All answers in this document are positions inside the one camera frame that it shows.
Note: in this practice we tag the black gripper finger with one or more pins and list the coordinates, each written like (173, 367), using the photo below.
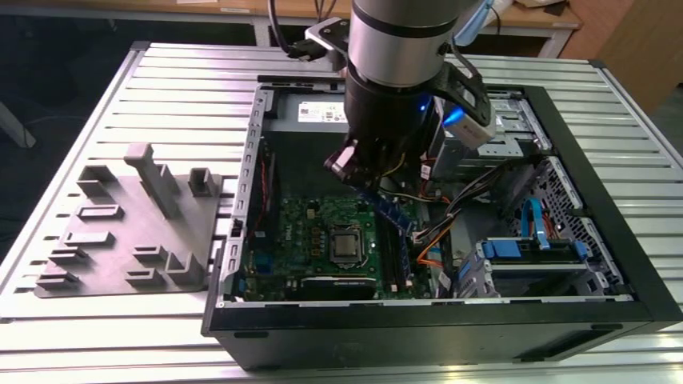
(408, 176)
(347, 172)

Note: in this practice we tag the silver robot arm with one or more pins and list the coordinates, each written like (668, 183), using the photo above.
(400, 40)

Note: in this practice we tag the grey power supply unit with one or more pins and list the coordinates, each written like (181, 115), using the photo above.
(304, 160)

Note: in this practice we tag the green motherboard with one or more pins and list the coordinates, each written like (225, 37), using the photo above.
(299, 224)

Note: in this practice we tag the silver CPU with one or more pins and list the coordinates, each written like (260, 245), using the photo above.
(347, 245)

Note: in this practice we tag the metal drive cage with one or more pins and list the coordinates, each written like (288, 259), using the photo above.
(507, 152)

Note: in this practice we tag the hard disk in blue carrier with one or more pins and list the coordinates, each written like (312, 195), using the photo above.
(504, 250)

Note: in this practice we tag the black graphics card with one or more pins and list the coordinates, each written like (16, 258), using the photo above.
(336, 286)

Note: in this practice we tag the wooden desk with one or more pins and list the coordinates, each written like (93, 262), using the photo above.
(533, 18)

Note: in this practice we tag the grey parts rack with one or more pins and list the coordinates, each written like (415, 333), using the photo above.
(139, 224)

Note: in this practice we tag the black PC case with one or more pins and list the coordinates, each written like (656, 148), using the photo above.
(373, 340)

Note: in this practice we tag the brown wooden cabinet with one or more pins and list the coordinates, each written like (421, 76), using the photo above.
(629, 40)

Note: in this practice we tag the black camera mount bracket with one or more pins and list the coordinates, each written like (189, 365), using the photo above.
(464, 82)

